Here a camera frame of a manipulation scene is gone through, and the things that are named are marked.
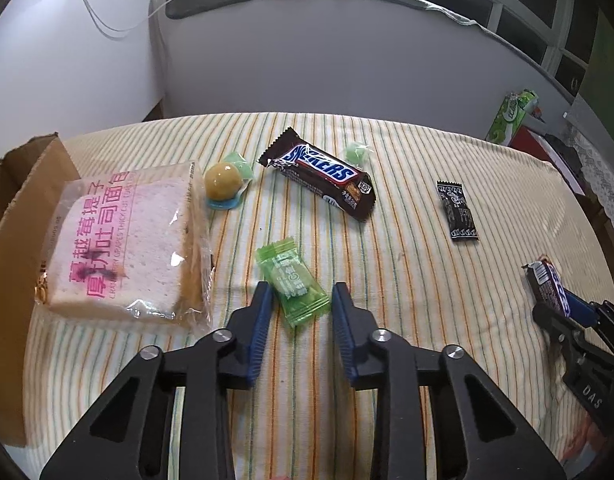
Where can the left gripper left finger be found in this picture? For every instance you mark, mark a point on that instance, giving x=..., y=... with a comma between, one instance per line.
x=125, y=434

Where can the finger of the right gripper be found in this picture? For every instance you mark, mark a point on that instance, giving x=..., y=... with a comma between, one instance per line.
x=600, y=317
x=557, y=324

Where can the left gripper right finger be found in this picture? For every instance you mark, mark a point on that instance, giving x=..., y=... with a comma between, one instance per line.
x=478, y=432

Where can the Snickers bar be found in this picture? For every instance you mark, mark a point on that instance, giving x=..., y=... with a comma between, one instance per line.
x=335, y=181
x=546, y=285

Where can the black small snack sachet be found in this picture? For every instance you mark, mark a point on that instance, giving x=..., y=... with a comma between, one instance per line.
x=460, y=220

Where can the packaged cranberry toast bread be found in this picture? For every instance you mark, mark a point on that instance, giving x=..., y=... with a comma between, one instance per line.
x=130, y=246

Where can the light green candy packet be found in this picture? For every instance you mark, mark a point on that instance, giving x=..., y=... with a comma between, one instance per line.
x=301, y=296

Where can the yellow jelly cup green lid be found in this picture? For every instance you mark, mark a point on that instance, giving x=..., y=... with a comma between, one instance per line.
x=226, y=182

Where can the person's right hand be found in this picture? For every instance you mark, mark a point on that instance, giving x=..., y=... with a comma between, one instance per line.
x=587, y=438

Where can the lace covered side table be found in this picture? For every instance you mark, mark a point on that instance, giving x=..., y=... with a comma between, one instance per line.
x=594, y=168

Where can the red storage box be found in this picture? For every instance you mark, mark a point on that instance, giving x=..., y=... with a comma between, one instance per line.
x=529, y=142

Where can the green patterned bag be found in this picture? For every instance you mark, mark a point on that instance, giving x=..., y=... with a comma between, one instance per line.
x=510, y=115

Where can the cardboard box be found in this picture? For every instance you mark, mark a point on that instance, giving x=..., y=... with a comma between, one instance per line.
x=31, y=182

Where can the small pale green candy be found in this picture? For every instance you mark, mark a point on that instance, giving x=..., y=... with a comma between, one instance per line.
x=358, y=154

